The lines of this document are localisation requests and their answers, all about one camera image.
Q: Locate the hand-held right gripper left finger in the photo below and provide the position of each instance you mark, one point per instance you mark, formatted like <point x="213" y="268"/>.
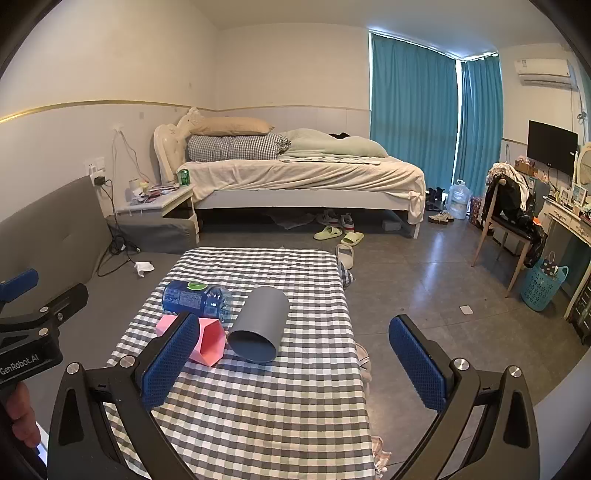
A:
<point x="171" y="364"/>

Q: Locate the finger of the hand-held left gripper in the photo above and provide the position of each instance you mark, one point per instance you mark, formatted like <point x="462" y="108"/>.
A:
<point x="64" y="300"/>
<point x="21" y="282"/>

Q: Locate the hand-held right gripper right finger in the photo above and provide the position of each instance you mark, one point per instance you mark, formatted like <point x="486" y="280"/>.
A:
<point x="415" y="369"/>

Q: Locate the grey cup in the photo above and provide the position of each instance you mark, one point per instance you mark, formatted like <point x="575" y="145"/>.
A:
<point x="263" y="318"/>

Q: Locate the pink cup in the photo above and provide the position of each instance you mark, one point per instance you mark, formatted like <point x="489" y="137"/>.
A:
<point x="210" y="344"/>

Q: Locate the person's left hand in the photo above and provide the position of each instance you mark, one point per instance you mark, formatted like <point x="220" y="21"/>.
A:
<point x="23" y="415"/>

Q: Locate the grey padded panel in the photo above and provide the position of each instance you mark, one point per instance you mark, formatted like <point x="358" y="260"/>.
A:
<point x="55" y="230"/>

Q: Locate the blue plastic water bottle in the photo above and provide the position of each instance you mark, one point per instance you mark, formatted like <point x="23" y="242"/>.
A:
<point x="184" y="297"/>

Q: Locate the white paper card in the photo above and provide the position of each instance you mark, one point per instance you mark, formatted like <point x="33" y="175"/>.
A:
<point x="466" y="309"/>

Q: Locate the crumpled white tissue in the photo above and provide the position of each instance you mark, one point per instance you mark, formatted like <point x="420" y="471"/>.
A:
<point x="144" y="268"/>

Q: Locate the checkered tablecloth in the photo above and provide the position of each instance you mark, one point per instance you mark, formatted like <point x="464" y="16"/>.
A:
<point x="277" y="392"/>

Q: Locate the black power adapter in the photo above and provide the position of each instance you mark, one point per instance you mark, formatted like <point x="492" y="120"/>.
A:
<point x="100" y="181"/>

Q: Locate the white slipper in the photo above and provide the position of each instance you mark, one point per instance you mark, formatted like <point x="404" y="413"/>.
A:
<point x="345" y="256"/>

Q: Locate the green slipper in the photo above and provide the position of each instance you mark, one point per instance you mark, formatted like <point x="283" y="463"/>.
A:
<point x="352" y="238"/>
<point x="327" y="233"/>

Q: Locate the blue laundry basket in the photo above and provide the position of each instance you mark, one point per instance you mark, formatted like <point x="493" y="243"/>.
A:
<point x="542" y="288"/>

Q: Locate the white nightstand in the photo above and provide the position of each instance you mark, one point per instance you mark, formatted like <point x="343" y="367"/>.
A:
<point x="178" y="197"/>

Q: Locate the white sneakers pair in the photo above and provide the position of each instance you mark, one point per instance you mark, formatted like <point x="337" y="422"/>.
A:
<point x="441" y="218"/>

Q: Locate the wooden chair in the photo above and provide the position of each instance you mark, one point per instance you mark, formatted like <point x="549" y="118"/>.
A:
<point x="510" y="230"/>

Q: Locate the small gift bag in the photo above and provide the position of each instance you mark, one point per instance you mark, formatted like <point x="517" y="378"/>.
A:
<point x="549" y="266"/>

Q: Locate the green can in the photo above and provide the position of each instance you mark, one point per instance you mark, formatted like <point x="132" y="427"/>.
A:
<point x="184" y="178"/>

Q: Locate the black boots pair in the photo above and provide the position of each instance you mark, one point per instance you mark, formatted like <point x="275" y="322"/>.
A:
<point x="435" y="197"/>

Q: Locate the large clear water jug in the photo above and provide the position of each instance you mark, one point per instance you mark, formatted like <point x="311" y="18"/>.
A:
<point x="459" y="201"/>

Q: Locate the black jacket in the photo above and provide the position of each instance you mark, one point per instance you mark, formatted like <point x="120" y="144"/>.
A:
<point x="512" y="203"/>

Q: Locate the white dressing table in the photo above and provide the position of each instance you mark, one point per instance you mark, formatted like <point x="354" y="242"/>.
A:
<point x="565" y="221"/>

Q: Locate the white garment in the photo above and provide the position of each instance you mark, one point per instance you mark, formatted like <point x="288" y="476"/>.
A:
<point x="519" y="182"/>

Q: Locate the white bed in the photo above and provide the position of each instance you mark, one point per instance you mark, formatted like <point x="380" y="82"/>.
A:
<point x="300" y="177"/>

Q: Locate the checkered folded quilt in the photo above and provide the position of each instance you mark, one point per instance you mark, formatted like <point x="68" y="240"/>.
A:
<point x="231" y="146"/>

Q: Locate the pale green blanket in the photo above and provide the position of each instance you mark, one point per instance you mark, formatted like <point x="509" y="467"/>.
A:
<point x="332" y="145"/>

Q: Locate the beige pillow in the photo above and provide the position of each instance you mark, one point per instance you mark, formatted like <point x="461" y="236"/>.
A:
<point x="231" y="125"/>

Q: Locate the narrow teal curtain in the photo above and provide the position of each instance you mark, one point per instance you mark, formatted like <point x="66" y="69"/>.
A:
<point x="480" y="120"/>

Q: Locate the wide teal curtain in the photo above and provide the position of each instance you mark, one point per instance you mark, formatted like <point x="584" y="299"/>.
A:
<point x="411" y="110"/>

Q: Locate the black television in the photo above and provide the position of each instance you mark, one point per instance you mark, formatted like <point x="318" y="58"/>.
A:
<point x="551" y="145"/>

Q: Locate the round mirror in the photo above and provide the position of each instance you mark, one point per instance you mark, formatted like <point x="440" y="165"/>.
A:
<point x="585" y="164"/>

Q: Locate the white air conditioner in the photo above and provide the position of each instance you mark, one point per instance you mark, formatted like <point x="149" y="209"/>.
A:
<point x="545" y="71"/>

